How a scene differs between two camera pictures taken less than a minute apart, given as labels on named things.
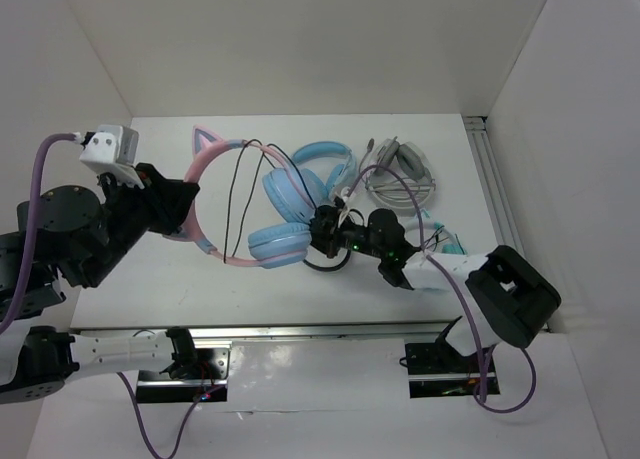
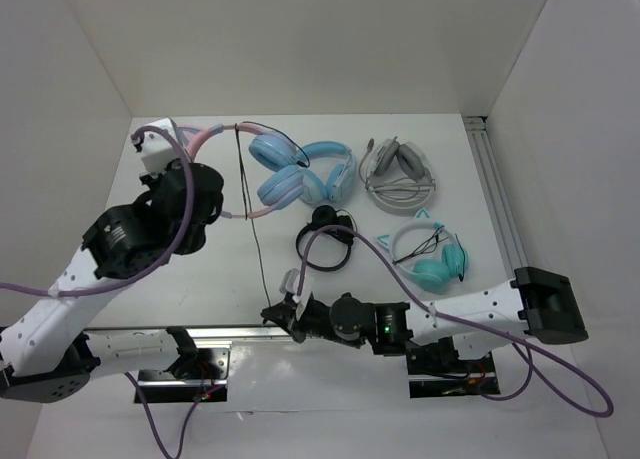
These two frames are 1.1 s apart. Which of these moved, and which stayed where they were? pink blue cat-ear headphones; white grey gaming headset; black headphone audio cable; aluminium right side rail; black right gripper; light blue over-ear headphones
Moved: black headphone audio cable; pink blue cat-ear headphones; black right gripper
Stayed: light blue over-ear headphones; white grey gaming headset; aluminium right side rail
